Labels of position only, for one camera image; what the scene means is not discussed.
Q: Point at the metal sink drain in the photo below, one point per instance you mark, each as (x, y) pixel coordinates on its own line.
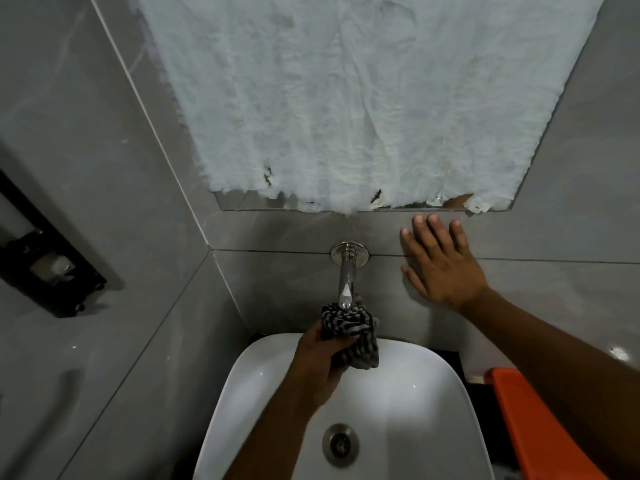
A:
(340, 445)

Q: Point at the orange plastic container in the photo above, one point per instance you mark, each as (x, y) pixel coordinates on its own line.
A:
(535, 429)

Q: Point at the black wall bracket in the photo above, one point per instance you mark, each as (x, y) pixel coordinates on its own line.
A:
(30, 254)

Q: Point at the person's right hand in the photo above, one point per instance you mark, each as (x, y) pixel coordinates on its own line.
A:
(445, 272)

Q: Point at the person's right forearm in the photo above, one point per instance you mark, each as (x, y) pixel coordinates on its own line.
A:
(550, 364)

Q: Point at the person's right little finger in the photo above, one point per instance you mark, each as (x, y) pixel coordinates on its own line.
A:
(460, 237)

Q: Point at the chrome wall tap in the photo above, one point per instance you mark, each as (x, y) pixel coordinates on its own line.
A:
(347, 274)

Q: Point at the person's right thumb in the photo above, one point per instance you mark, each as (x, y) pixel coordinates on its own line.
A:
(412, 282)

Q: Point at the grey black striped cloth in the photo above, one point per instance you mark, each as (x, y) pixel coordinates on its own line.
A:
(362, 339)

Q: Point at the person's right middle finger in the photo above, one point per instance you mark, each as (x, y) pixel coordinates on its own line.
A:
(424, 233)

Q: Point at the person's left thumb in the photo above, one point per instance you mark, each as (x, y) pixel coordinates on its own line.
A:
(344, 347)

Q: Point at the white ceramic sink basin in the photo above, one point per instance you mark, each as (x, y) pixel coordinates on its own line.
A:
(415, 409)

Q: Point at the white crumpled paper sheet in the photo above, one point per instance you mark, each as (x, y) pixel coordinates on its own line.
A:
(360, 94)

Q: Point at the person's left forearm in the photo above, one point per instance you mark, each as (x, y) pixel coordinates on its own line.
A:
(272, 442)

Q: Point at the person's left hand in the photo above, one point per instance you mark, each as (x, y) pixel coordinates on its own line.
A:
(312, 367)

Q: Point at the wall mirror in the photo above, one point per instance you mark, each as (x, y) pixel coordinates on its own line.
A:
(240, 201)

